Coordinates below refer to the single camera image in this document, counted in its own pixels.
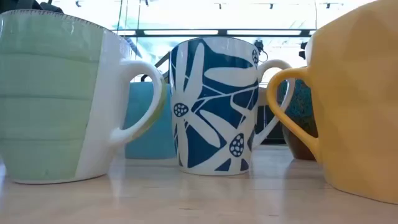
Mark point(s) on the black light bar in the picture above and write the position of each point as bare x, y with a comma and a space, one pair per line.
222, 32

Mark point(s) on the blue white floral mug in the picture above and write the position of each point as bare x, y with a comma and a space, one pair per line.
214, 109

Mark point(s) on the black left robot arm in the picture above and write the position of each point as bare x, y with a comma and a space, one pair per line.
18, 4

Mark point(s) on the green and white mug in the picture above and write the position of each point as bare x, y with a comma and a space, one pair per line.
46, 93

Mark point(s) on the dark teal speckled mug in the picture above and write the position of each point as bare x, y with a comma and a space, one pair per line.
302, 105

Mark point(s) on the light blue mug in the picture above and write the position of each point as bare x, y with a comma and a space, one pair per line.
161, 140

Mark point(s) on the yellow mug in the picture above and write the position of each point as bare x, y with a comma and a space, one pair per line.
357, 109

